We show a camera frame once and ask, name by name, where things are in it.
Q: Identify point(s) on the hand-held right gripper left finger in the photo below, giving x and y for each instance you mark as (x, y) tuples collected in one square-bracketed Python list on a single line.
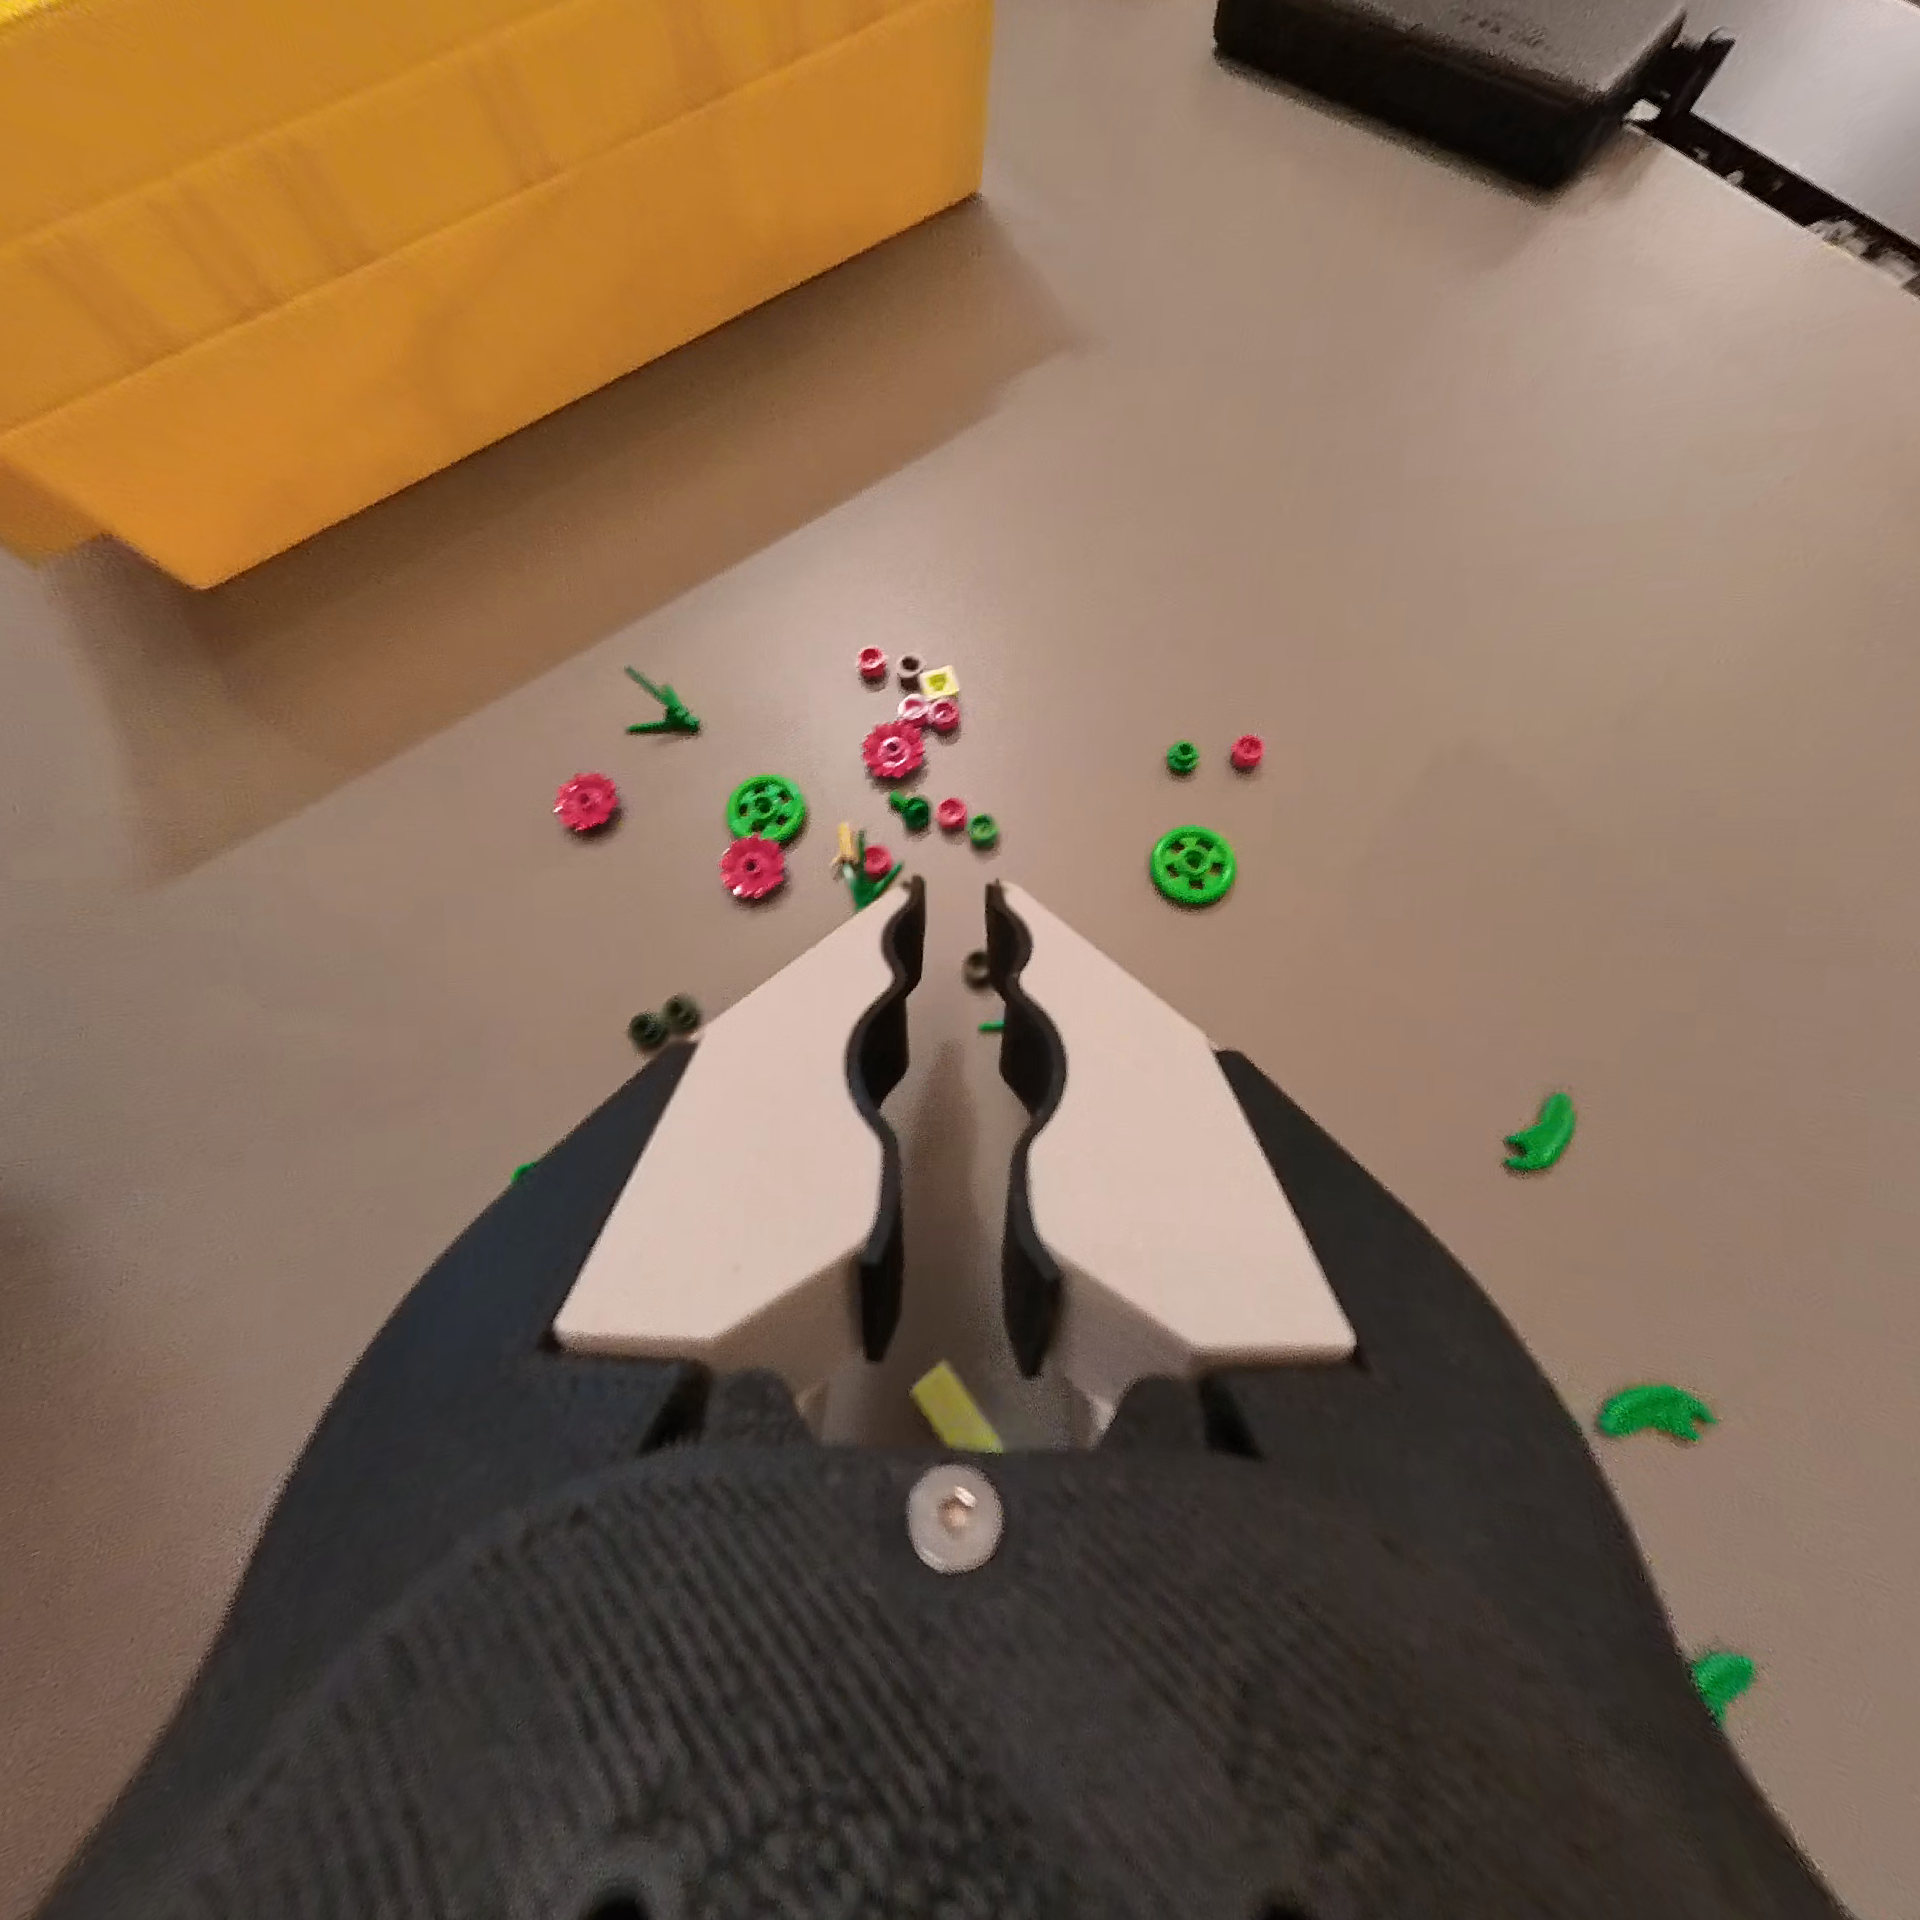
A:
[(722, 1200)]

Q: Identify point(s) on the scatter of green toy leaves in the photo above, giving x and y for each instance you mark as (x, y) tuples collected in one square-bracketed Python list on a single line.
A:
[(1547, 1127)]

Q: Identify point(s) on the green and tan toy stem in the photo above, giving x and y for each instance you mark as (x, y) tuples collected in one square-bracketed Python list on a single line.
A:
[(867, 879)]

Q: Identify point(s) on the pink toy gear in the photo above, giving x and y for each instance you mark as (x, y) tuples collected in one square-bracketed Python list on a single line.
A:
[(752, 870), (898, 750), (588, 806)]

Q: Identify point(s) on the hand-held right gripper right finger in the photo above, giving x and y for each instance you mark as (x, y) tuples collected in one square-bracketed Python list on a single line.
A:
[(1171, 1184)]

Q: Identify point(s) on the green toy wheel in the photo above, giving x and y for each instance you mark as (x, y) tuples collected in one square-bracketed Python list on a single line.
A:
[(1194, 864), (764, 808)]

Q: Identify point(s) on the yellow storage box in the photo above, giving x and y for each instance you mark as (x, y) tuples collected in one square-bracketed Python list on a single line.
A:
[(452, 224)]

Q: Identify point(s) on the green toy stem piece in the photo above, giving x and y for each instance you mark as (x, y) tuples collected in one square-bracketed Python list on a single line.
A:
[(669, 710)]

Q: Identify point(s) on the black flat device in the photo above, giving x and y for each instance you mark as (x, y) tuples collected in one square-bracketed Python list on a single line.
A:
[(1470, 75)]

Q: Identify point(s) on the yellow toy bar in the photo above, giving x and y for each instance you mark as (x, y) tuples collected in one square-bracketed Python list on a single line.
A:
[(956, 1406)]

